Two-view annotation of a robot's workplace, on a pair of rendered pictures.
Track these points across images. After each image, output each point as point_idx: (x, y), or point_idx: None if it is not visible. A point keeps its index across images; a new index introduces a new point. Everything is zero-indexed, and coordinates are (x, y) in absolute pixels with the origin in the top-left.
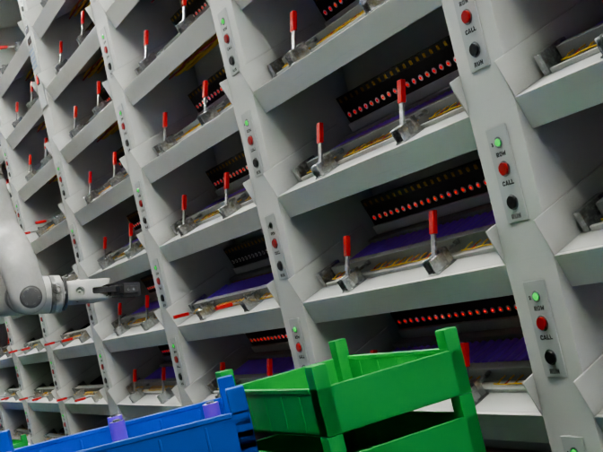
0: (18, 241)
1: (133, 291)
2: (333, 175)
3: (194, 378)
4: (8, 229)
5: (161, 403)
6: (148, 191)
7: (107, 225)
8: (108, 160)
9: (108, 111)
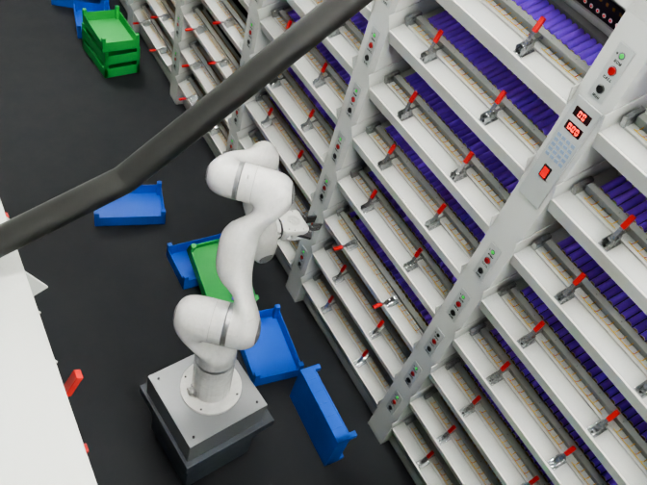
0: (271, 229)
1: (317, 230)
2: (499, 401)
3: (319, 241)
4: None
5: None
6: (349, 150)
7: None
8: None
9: (342, 60)
